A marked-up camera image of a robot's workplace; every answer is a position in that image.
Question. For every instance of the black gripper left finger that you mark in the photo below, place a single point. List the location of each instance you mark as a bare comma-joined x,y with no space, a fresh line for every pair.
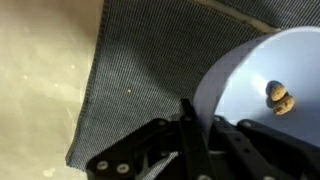
195,151

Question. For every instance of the dark blue mat right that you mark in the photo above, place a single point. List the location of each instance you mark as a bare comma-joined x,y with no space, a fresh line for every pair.
149,55

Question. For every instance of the dark blue mat left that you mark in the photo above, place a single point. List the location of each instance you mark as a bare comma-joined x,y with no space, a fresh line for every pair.
280,13

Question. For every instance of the blue plastic bowl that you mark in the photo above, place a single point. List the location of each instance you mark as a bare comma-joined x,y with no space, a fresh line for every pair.
238,85

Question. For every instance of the pile of brown nuts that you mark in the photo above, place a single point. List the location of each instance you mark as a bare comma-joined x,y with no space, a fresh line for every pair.
283,101

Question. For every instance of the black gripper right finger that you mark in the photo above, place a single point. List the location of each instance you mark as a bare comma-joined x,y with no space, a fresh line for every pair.
263,153

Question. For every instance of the dark blue mat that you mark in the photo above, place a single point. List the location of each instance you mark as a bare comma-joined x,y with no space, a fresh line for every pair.
149,55
280,13

